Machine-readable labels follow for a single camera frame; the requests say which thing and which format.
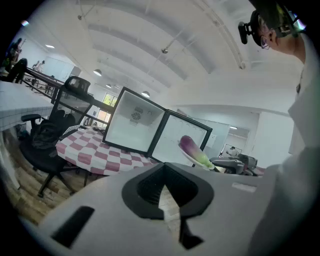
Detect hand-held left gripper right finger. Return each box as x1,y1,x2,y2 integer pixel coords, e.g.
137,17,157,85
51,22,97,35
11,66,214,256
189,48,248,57
163,162,262,256

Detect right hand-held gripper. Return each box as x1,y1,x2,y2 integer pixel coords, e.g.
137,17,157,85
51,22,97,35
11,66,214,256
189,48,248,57
209,152,259,176

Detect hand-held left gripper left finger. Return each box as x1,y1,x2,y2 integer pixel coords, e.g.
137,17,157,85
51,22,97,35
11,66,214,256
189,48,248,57
37,162,183,256

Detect purple eggplant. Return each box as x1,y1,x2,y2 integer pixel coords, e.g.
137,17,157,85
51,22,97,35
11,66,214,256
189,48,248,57
179,134,214,168

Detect black mini fridge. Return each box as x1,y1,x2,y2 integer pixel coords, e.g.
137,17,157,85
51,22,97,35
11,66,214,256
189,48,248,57
101,86,214,167

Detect red white checkered tablecloth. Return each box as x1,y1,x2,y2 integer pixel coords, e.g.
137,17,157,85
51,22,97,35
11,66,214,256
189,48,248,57
55,126,161,176

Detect white mesh basket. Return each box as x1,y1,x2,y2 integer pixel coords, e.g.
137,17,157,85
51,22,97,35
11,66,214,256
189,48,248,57
62,124,88,137

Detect black mesh office chair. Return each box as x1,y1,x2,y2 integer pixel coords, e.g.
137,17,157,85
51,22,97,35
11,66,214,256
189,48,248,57
19,75,95,199

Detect black backpack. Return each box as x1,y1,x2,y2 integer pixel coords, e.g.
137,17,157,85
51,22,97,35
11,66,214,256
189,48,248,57
31,119,66,151

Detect person's white shirt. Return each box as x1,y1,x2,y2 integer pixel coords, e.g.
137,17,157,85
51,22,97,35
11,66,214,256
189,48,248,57
287,32,320,156

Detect bright window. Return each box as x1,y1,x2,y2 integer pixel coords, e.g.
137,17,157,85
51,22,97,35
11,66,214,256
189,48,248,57
96,92,119,126

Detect person's glasses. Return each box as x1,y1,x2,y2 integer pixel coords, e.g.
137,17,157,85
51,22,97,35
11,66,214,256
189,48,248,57
259,34,273,50

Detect person's head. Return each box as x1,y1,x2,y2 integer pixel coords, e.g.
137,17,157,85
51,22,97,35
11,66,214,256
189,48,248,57
257,14,307,65

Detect white tiled partition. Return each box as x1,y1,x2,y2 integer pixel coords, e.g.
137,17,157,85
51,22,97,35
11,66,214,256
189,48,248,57
0,81,55,132

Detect dark jacket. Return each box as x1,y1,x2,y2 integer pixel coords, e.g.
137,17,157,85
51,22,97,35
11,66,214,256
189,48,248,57
7,57,28,84

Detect black head-mounted camera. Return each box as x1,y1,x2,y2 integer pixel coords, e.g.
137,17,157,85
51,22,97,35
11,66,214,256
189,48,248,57
237,0,307,46

